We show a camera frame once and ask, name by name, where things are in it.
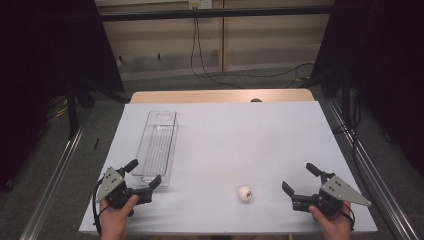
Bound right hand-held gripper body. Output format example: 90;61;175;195
290;172;373;217

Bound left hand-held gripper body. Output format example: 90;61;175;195
95;165;154;210

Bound white egg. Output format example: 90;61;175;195
238;185;253;203

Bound person's right hand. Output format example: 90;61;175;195
308;201;355;240

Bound person's left hand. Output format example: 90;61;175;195
99;194;140;240

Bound clear plastic container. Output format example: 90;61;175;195
131;110;179;188

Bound white table cover board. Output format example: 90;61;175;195
78;101;379;235

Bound black metal stand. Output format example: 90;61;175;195
65;79;80;140

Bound light wooden table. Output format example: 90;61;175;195
129;88;316;105

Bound dark curtain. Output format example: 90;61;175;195
309;0;424;176
0;0;126;193

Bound black horizontal bar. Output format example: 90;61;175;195
99;5;335;23

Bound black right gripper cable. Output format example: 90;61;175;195
339;202;356;232

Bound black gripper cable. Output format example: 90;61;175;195
339;202;356;232
92;178;109;236

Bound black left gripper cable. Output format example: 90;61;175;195
92;178;109;236

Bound metal floor rail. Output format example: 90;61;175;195
19;111;92;240
323;99;422;240

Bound black floor cable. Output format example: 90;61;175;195
332;91;379;203

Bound black hanging cable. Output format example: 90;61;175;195
190;17;315;80
195;17;247;90

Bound white wall outlet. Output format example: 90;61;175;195
187;0;214;10

